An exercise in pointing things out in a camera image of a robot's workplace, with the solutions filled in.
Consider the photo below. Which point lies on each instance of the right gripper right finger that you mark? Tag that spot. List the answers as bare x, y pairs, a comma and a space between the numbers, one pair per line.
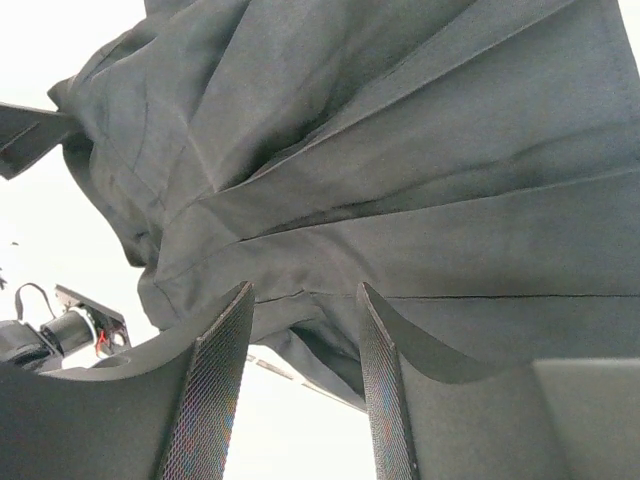
436, 413

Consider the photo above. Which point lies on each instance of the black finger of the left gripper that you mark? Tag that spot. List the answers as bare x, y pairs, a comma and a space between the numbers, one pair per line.
28, 134

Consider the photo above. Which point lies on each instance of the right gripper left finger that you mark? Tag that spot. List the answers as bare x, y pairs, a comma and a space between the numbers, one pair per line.
161, 410

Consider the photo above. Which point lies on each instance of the black pleated skirt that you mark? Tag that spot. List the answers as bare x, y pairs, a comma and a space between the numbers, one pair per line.
475, 162

